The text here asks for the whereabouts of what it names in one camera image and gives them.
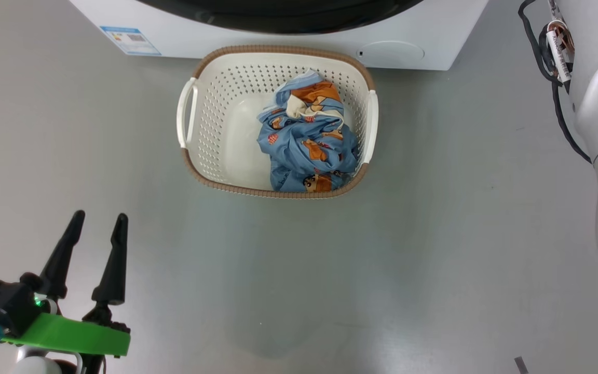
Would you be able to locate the cream perforated laundry basket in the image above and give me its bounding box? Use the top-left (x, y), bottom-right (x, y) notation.
top-left (176, 45), bottom-right (379, 199)

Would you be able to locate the white cable label tag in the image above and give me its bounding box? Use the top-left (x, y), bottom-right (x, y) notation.
top-left (545, 21), bottom-right (574, 84)

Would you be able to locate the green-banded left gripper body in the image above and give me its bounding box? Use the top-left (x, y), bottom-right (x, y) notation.
top-left (2, 304), bottom-right (131, 357)

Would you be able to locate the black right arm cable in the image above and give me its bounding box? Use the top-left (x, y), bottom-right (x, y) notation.
top-left (518, 0), bottom-right (593, 164)

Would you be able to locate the blue energy label sticker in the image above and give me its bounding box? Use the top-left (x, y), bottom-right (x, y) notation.
top-left (100, 26), bottom-right (162, 56)

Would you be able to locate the blue cartoon print garment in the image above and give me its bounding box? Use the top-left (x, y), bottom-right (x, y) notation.
top-left (256, 69), bottom-right (360, 193)

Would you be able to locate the round white filter cover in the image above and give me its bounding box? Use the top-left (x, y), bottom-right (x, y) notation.
top-left (356, 41), bottom-right (425, 67)

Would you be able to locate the white front-load washing machine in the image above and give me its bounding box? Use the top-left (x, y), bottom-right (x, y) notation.
top-left (69, 0), bottom-right (489, 71)

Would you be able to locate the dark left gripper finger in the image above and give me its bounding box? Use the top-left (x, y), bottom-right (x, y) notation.
top-left (39, 210), bottom-right (86, 301)
top-left (91, 213), bottom-right (129, 306)

